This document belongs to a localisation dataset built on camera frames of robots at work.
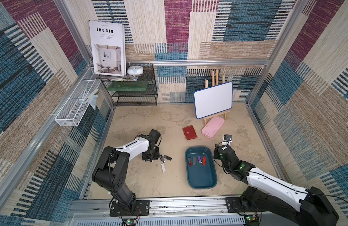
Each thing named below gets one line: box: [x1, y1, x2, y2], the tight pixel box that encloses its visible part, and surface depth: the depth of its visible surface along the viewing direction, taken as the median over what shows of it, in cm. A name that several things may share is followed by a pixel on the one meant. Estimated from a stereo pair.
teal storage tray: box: [185, 145, 218, 190], surface depth 88 cm
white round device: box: [126, 65, 144, 76], surface depth 89 cm
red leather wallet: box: [182, 125, 198, 140], surface depth 104 cm
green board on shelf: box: [106, 81, 149, 91], surface depth 102 cm
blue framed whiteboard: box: [193, 81, 233, 120], surface depth 98 cm
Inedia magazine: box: [88, 20, 127, 77], surface depth 79 cm
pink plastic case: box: [201, 115, 225, 139], surface depth 105 cm
